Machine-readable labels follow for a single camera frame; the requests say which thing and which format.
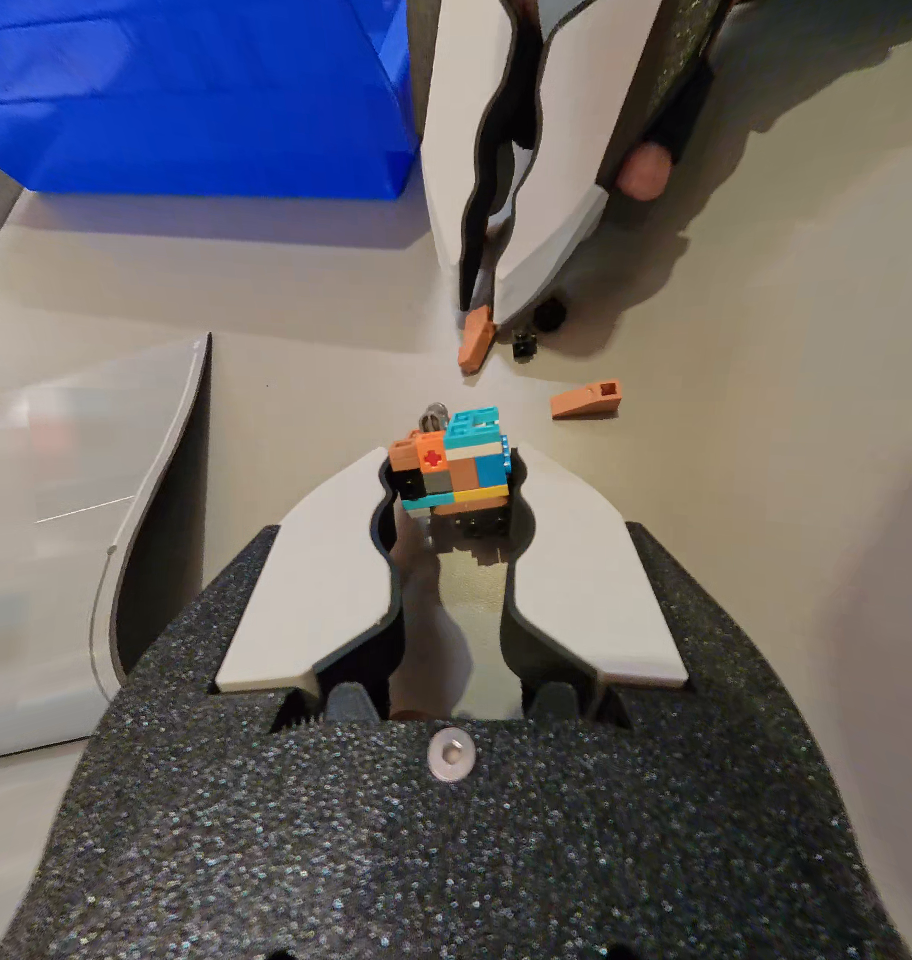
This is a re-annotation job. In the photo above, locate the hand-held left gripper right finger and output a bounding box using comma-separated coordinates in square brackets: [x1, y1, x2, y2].
[503, 442, 690, 690]

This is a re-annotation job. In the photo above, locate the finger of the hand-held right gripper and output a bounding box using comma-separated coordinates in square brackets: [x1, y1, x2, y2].
[495, 0, 665, 327]
[420, 0, 545, 312]

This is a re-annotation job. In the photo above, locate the orange slope toy brick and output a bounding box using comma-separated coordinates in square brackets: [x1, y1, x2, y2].
[458, 303, 498, 376]
[550, 377, 624, 421]

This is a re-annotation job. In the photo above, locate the multicoloured toy brick model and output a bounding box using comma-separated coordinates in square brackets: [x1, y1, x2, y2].
[388, 403, 519, 541]

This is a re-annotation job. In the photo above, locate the open instruction booklet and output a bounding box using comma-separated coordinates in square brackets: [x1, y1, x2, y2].
[0, 333, 213, 762]

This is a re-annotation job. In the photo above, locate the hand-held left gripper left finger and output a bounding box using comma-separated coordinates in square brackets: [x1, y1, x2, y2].
[214, 448, 406, 695]

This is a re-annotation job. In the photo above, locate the blue plastic bin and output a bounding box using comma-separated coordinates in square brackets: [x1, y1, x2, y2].
[0, 0, 421, 202]

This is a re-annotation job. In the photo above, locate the grey desk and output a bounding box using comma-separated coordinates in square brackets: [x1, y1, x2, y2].
[0, 0, 912, 960]

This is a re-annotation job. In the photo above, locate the person's right hand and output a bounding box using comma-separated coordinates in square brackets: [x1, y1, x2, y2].
[615, 141, 672, 204]

